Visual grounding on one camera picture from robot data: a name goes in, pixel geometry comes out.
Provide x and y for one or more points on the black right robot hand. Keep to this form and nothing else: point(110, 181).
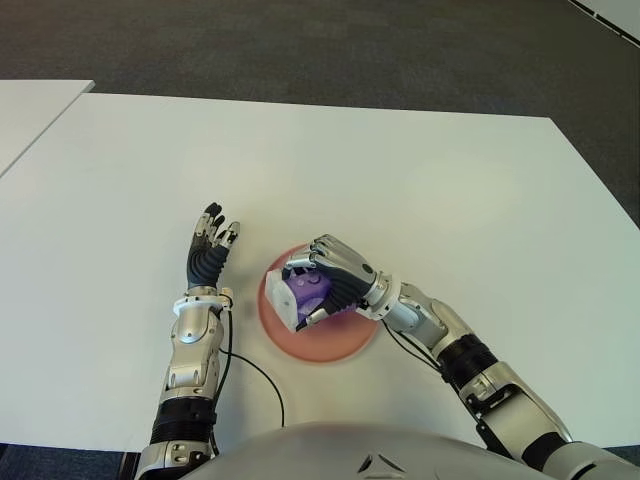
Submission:
point(347, 270)

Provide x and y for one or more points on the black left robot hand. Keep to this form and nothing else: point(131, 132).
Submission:
point(205, 260)

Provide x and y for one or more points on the purple tissue paper pack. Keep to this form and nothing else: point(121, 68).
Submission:
point(300, 295)

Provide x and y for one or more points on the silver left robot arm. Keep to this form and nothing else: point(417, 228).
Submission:
point(192, 345)

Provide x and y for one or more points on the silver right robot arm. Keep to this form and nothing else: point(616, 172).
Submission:
point(500, 385)

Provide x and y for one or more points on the pink round plate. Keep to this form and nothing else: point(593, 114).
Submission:
point(340, 340)

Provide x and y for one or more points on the silver robot torso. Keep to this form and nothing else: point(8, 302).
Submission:
point(350, 450)

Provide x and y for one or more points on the white side table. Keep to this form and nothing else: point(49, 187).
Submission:
point(35, 110)

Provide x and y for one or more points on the white panel with black edge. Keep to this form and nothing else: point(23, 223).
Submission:
point(617, 12)

